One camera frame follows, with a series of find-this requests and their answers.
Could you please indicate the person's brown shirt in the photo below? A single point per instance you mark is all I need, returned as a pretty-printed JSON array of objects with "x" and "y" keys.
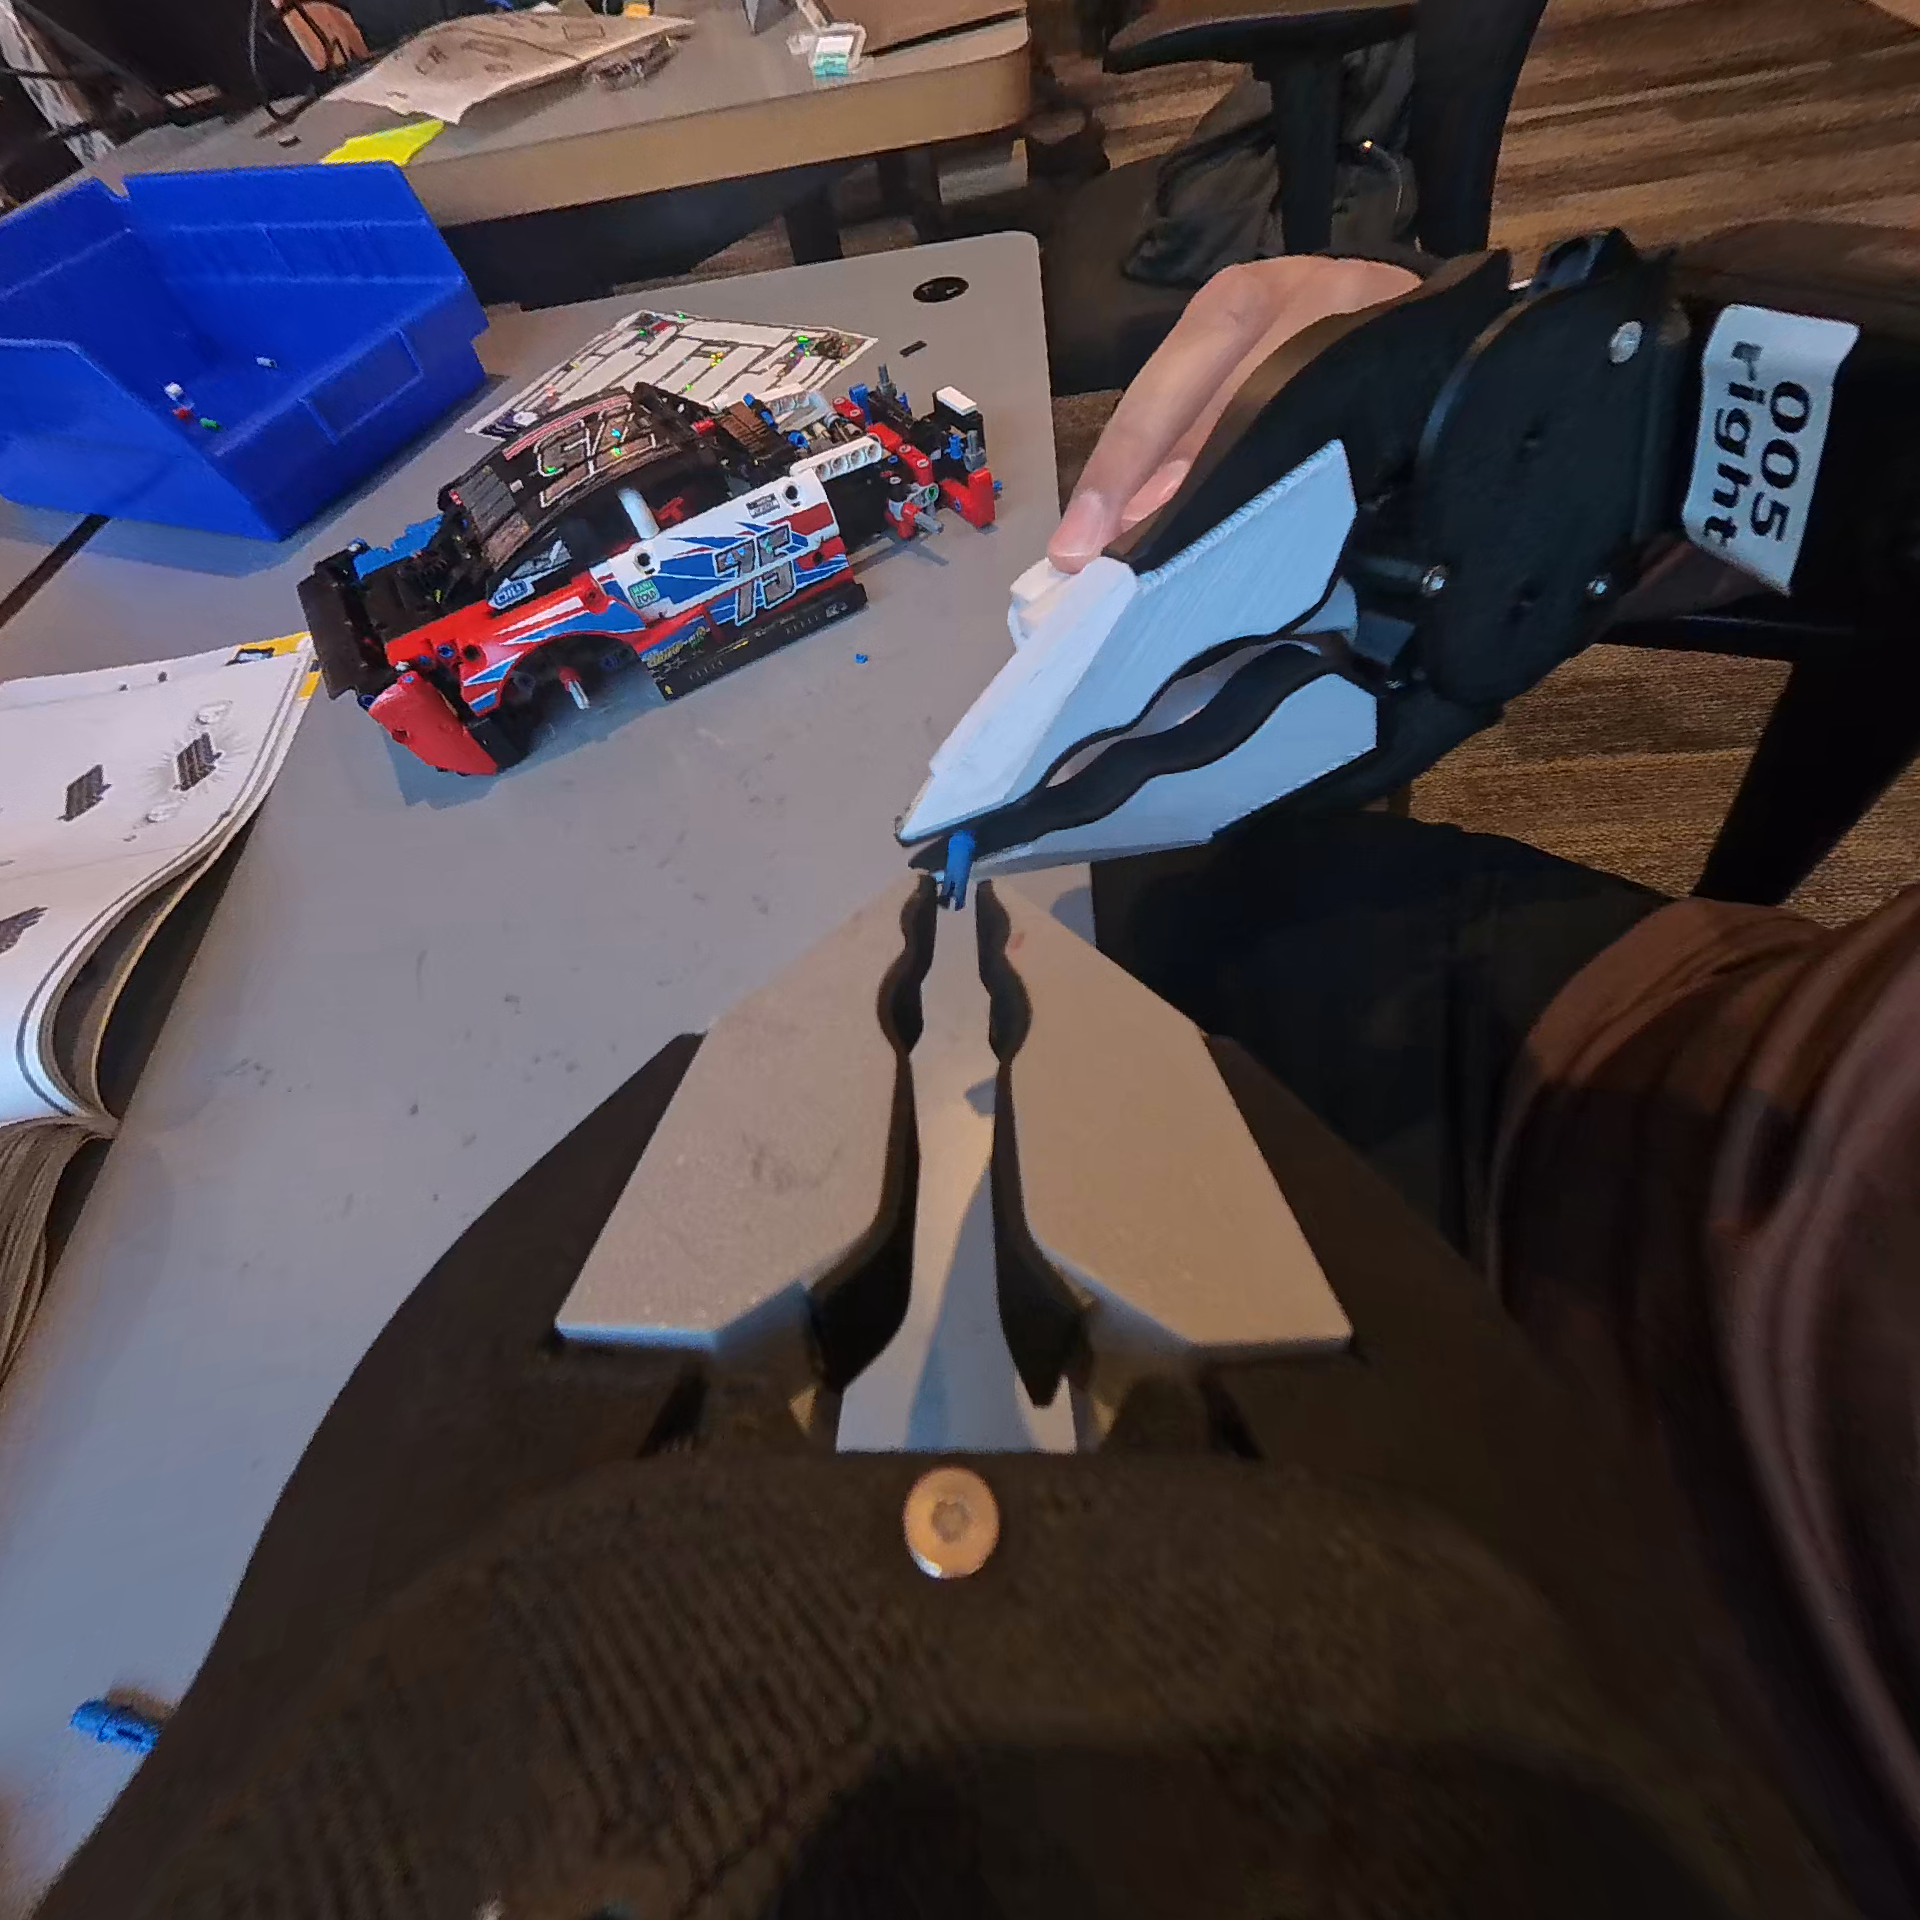
[{"x": 1723, "y": 1277}]

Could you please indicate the red toy brick car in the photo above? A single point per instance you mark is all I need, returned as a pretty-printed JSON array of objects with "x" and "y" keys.
[{"x": 628, "y": 585}]

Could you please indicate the open instruction booklet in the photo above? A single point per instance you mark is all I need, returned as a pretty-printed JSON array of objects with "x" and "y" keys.
[{"x": 106, "y": 826}]

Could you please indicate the light grey desk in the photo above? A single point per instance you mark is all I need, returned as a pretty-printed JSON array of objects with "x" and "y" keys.
[{"x": 451, "y": 974}]

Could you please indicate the sticker sheet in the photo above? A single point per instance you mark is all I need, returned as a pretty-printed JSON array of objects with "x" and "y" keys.
[{"x": 674, "y": 360}]

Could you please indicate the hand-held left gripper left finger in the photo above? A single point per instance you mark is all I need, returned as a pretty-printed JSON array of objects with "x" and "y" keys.
[{"x": 733, "y": 1184}]

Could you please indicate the blue plastic bin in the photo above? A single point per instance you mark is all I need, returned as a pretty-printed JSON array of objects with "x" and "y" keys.
[{"x": 224, "y": 360}]

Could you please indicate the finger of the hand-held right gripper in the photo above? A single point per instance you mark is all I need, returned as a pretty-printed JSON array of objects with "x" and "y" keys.
[
  {"x": 1155, "y": 615},
  {"x": 1244, "y": 765}
]

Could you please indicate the grey work table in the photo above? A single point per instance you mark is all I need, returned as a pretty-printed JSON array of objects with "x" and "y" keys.
[{"x": 674, "y": 136}]

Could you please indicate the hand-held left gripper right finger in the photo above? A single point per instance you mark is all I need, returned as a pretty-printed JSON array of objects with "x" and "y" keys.
[{"x": 1171, "y": 1184}]

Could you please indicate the blue axle pin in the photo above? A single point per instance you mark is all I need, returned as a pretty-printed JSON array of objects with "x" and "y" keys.
[
  {"x": 117, "y": 1721},
  {"x": 955, "y": 870}
]

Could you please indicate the yellow paper sheet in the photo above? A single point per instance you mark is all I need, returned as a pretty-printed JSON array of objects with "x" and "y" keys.
[{"x": 381, "y": 143}]

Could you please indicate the small teal box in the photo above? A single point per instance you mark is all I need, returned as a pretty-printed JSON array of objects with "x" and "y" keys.
[{"x": 827, "y": 51}]

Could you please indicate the printed paper sheets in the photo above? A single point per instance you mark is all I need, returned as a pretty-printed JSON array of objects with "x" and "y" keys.
[{"x": 511, "y": 59}]

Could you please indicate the person's right hand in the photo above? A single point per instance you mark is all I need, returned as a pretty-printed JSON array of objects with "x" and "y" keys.
[{"x": 1201, "y": 376}]

